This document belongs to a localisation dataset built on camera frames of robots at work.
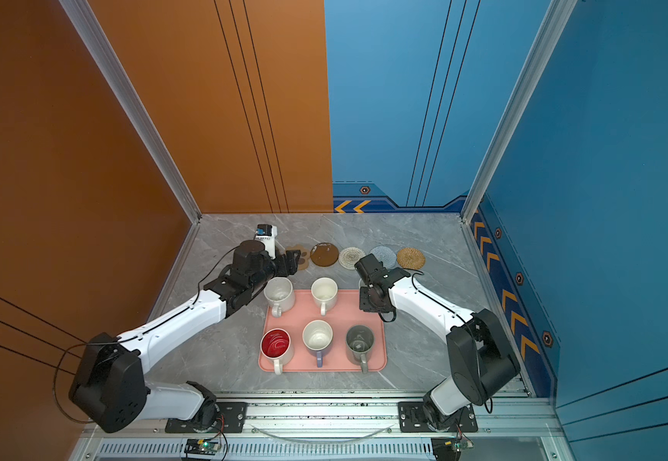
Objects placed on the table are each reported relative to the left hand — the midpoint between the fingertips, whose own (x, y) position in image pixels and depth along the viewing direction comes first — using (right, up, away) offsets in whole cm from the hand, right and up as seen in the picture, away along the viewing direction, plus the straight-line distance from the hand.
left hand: (291, 249), depth 84 cm
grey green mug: (+20, -28, -1) cm, 35 cm away
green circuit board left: (-20, -49, -13) cm, 54 cm away
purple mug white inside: (+8, -26, +2) cm, 28 cm away
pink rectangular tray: (+17, -23, +13) cm, 31 cm away
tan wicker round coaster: (+41, -4, +22) cm, 46 cm away
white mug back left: (-6, -16, +10) cm, 20 cm away
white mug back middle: (+9, -15, +10) cm, 21 cm away
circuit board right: (+41, -48, -14) cm, 65 cm away
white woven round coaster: (+17, -4, +22) cm, 28 cm away
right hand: (+23, -17, +4) cm, 29 cm away
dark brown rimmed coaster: (+8, -2, +23) cm, 25 cm away
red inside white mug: (-4, -28, -1) cm, 28 cm away
